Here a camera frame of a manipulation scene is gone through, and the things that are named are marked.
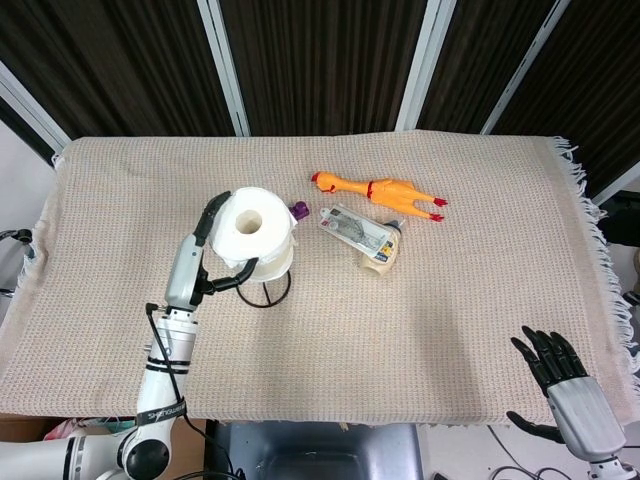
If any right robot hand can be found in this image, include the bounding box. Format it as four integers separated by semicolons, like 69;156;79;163
505;325;627;462

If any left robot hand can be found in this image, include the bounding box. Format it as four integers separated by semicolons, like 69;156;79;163
164;190;260;309

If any white paper roll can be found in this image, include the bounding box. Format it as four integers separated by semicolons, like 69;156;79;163
209;186;299;284

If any beige woven tablecloth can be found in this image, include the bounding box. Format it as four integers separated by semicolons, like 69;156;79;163
0;128;640;434

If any clear packaged card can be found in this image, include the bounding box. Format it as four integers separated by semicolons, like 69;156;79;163
319;203;392;256

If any beige squeeze bottle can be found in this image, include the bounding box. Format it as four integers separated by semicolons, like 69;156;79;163
359;218;404;278

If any orange rubber chicken toy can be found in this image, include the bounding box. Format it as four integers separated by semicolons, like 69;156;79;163
310;170;449;223

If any dark grey chair seat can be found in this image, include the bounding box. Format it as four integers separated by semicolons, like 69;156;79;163
214;420;425;480

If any black wire roll holder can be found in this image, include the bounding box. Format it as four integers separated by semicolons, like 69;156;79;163
236;272;293;308

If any black floor cable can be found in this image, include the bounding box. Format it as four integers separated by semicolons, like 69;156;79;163
487;424;591;480

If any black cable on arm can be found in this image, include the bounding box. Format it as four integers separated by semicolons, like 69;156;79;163
143;301;236;480

